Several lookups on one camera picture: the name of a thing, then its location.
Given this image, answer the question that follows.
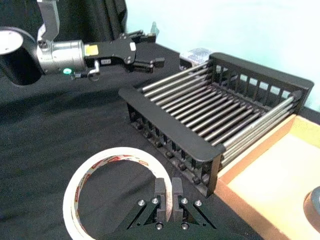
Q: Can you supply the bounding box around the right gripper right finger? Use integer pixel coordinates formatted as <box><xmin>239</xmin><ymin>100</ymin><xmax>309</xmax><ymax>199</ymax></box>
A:
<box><xmin>171</xmin><ymin>177</ymin><xmax>217</xmax><ymax>230</ymax></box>

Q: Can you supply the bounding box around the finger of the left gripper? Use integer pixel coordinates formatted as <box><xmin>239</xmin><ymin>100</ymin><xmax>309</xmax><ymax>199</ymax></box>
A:
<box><xmin>122</xmin><ymin>29</ymin><xmax>158</xmax><ymax>44</ymax></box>
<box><xmin>127</xmin><ymin>57</ymin><xmax>166</xmax><ymax>74</ymax></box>

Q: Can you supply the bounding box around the clear plastic case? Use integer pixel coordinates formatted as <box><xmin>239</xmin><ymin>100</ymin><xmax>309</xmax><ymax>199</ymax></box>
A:
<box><xmin>179</xmin><ymin>48</ymin><xmax>214</xmax><ymax>70</ymax></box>

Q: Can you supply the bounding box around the black rack with steel bars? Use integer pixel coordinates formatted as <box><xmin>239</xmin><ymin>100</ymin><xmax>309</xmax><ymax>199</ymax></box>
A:
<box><xmin>117</xmin><ymin>51</ymin><xmax>315</xmax><ymax>198</ymax></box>

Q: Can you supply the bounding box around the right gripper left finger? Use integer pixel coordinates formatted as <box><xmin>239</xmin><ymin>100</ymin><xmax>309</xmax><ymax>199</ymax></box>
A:
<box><xmin>126</xmin><ymin>177</ymin><xmax>168</xmax><ymax>230</ymax></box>

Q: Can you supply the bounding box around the black table cloth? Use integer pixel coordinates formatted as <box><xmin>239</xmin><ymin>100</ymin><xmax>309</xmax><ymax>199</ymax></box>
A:
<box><xmin>0</xmin><ymin>0</ymin><xmax>320</xmax><ymax>240</ymax></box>

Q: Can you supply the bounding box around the white tape roll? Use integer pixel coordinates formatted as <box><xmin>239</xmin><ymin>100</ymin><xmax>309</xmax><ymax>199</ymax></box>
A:
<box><xmin>62</xmin><ymin>146</ymin><xmax>173</xmax><ymax>240</ymax></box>

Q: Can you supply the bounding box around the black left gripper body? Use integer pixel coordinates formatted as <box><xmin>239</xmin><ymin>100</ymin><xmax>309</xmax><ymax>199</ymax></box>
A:
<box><xmin>84</xmin><ymin>34</ymin><xmax>138</xmax><ymax>71</ymax></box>

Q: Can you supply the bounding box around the shallow brown cardboard tray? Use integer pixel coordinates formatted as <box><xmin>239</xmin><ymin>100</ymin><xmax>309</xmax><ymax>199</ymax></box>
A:
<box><xmin>214</xmin><ymin>113</ymin><xmax>320</xmax><ymax>240</ymax></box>

